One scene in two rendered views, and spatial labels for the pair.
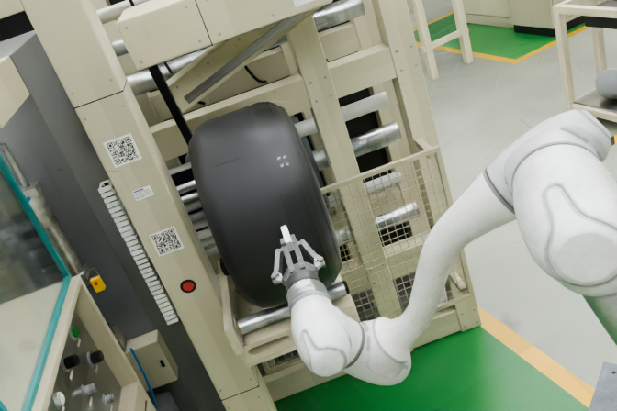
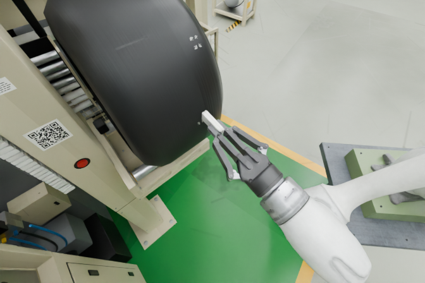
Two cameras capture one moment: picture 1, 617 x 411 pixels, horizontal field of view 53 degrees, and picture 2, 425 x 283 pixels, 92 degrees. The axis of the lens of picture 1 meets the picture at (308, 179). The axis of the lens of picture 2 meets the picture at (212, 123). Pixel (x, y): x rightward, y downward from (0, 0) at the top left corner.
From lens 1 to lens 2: 1.18 m
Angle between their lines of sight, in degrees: 40
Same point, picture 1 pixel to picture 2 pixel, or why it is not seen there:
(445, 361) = not seen: hidden behind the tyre
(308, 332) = (342, 260)
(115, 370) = (24, 265)
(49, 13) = not seen: outside the picture
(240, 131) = (131, 1)
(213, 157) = (108, 36)
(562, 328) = (241, 110)
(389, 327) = (346, 200)
